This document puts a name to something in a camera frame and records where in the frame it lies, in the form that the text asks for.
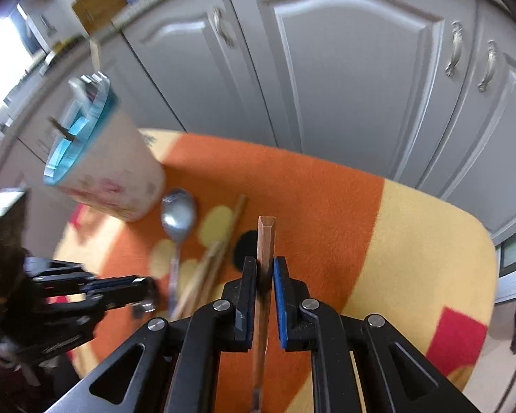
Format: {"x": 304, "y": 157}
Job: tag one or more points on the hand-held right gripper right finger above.
{"x": 281, "y": 301}

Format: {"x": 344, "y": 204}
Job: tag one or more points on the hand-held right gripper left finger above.
{"x": 249, "y": 301}

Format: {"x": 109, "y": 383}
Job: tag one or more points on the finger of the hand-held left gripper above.
{"x": 90, "y": 307}
{"x": 116, "y": 286}

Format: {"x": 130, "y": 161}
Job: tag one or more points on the dark brown chopstick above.
{"x": 266, "y": 245}
{"x": 62, "y": 130}

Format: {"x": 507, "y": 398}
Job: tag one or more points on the large metal spoon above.
{"x": 178, "y": 217}

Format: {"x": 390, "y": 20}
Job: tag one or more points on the floral utensil holder cup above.
{"x": 120, "y": 167}

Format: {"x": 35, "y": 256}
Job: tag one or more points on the orange yellow patterned cloth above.
{"x": 327, "y": 223}

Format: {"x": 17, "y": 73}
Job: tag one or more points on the wooden cutting board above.
{"x": 99, "y": 6}

